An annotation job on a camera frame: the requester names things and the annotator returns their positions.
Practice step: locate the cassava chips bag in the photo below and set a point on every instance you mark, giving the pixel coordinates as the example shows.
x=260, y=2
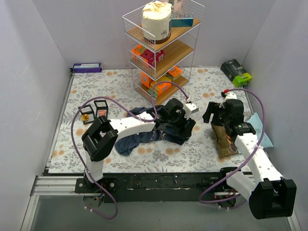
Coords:
x=224, y=143

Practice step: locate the magenta pink box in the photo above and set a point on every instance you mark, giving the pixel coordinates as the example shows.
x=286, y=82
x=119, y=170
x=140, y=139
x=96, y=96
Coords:
x=158, y=56

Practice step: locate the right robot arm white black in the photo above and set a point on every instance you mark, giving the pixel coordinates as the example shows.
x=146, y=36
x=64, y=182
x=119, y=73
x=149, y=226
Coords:
x=269, y=194

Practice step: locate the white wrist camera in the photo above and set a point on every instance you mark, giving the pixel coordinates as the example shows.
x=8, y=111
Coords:
x=190, y=108
x=226, y=94

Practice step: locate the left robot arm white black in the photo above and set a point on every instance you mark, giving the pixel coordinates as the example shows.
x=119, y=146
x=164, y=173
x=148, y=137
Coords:
x=100, y=138

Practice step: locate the orange snack box upper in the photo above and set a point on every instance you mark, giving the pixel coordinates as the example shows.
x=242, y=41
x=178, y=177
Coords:
x=144, y=53

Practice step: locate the black display case pink brooch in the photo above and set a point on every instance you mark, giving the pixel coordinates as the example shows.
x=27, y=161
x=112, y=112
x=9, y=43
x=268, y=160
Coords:
x=101, y=108

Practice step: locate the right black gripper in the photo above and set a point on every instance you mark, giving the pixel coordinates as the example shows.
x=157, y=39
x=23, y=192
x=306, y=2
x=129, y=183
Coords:
x=214, y=111

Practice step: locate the white wire shelf rack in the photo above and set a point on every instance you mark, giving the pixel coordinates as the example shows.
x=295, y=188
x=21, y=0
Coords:
x=178, y=50

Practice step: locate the cream paper wrapped roll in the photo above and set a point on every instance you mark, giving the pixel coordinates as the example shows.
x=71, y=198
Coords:
x=156, y=21

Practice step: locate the aluminium rail frame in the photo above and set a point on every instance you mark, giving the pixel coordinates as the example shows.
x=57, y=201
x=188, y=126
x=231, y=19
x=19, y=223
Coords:
x=52, y=194

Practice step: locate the pink white carton top shelf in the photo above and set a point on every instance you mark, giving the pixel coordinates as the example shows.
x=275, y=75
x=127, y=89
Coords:
x=176, y=5

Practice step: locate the orange green box bottom back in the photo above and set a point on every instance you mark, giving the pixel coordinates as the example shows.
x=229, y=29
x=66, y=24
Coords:
x=174, y=73

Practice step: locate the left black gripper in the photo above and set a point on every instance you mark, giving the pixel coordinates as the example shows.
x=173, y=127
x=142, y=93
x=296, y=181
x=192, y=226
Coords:
x=184, y=122

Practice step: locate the floral patterned table mat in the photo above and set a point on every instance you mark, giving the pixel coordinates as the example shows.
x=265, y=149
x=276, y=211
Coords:
x=155, y=152

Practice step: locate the black green box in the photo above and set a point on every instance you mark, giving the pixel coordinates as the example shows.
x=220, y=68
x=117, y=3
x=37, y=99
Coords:
x=236, y=73

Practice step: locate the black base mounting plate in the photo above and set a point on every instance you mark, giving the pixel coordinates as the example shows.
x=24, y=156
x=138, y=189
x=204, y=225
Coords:
x=156, y=187

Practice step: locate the orange yellow box bottom front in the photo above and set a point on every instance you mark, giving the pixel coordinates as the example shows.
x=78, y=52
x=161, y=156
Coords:
x=160, y=88

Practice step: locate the teal blue box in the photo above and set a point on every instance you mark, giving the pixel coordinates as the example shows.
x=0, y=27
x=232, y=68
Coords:
x=182, y=19

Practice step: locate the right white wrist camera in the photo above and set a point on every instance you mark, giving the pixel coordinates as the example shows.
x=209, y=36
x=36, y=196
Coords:
x=226, y=94

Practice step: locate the purple flat box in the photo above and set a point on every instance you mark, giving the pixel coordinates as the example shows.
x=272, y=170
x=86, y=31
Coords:
x=87, y=68

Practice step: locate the black display case gold brooch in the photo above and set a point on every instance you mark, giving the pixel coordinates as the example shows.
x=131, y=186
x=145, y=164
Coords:
x=87, y=114

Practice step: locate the navy blue printed t-shirt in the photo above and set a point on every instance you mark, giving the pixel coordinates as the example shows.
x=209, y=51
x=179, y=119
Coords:
x=166, y=132

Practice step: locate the orange box bottom left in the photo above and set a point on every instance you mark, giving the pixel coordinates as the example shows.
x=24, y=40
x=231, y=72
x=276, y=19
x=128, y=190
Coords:
x=146, y=80

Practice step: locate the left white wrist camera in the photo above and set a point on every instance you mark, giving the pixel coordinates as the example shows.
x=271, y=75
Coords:
x=190, y=108

